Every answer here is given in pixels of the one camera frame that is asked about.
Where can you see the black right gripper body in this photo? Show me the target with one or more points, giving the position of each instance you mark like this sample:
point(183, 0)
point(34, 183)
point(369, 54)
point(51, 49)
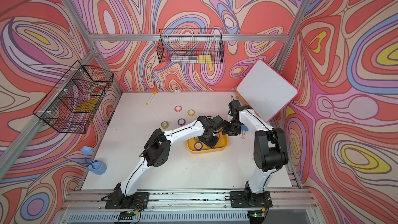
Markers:
point(233, 127)

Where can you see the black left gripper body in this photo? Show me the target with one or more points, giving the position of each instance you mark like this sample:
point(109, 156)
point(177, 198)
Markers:
point(210, 140)

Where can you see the yellow plastic storage box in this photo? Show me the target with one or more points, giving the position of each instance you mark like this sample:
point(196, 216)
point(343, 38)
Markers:
point(221, 145)

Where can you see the orange tape roll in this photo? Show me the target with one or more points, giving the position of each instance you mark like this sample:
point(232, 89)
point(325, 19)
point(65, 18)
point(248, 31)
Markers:
point(191, 112)

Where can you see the purple tape roll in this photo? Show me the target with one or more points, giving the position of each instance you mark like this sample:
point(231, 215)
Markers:
point(181, 122)
point(198, 146)

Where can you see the yellow-green tape roll table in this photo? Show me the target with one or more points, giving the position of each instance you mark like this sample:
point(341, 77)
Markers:
point(165, 124)

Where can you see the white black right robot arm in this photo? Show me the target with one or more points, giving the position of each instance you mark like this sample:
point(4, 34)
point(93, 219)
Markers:
point(270, 147)

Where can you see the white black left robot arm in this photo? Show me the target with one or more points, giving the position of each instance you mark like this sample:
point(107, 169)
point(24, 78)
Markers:
point(157, 149)

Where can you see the red tape roll far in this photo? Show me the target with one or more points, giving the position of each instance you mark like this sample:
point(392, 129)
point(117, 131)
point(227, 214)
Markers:
point(178, 108)

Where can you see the blue binder clip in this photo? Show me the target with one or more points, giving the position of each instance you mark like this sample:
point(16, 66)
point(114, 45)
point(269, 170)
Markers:
point(244, 129)

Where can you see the white board pink edge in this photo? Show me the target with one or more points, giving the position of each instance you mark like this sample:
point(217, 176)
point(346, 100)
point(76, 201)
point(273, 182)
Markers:
point(266, 91)

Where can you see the yellow white marker pen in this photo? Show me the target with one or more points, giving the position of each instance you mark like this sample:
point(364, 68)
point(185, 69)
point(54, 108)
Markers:
point(151, 98)

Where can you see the items in back basket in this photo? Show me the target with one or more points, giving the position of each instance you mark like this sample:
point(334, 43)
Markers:
point(200, 59)

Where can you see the blue cloth bag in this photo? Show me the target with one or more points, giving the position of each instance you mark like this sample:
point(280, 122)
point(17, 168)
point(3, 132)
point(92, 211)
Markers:
point(95, 166)

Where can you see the green circuit board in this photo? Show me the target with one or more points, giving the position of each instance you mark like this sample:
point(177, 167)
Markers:
point(127, 215)

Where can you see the yellow block in left basket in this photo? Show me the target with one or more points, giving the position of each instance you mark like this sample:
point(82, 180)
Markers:
point(86, 106)

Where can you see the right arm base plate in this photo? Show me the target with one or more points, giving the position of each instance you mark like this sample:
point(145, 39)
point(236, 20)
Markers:
point(242, 199)

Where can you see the black wire basket back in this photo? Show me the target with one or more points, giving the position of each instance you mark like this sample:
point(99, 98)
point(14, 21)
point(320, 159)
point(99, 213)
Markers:
point(169, 46)

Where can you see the black wire basket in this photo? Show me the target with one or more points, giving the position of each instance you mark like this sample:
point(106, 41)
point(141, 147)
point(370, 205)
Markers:
point(79, 83)
point(169, 46)

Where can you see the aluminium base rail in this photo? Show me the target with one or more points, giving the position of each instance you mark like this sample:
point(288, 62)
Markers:
point(290, 205)

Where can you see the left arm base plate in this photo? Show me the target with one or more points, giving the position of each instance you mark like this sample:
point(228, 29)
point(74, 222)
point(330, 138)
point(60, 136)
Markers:
point(137, 201)

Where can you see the aluminium frame crossbar back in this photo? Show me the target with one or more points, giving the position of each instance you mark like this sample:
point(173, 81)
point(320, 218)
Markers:
point(156, 37)

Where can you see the aluminium frame post right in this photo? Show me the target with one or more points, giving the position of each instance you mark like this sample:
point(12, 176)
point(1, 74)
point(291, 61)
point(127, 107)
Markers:
point(288, 44)

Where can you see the aluminium frame post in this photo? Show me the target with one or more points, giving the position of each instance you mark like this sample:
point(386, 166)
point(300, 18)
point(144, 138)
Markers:
point(288, 44)
point(86, 35)

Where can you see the black wire basket left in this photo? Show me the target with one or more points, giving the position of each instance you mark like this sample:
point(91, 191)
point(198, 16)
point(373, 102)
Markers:
point(79, 83)

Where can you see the aluminium frame post left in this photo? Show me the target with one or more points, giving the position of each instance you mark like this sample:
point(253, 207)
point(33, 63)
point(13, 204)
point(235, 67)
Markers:
point(86, 35)

